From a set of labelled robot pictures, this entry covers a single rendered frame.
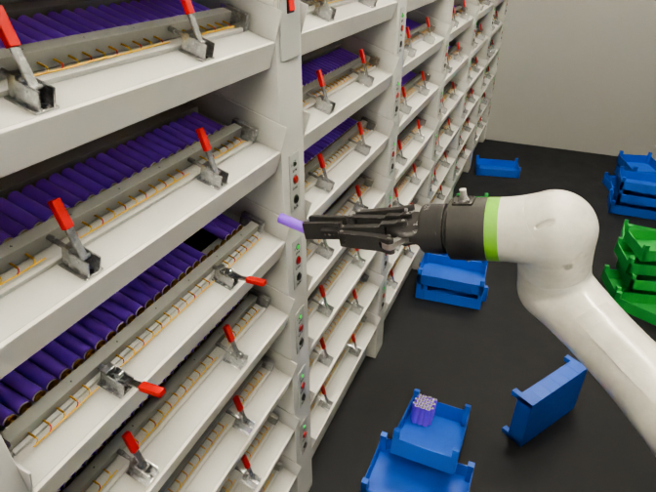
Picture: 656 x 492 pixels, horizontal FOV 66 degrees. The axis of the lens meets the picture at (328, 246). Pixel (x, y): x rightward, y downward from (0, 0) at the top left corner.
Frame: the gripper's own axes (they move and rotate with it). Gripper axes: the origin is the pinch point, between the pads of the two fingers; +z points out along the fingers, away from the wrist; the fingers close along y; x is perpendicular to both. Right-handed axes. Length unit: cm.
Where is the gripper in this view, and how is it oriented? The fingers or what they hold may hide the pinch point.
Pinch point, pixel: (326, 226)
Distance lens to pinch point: 84.8
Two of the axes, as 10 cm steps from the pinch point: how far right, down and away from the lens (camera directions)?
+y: -4.0, 4.7, -7.9
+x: 1.9, 8.8, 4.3
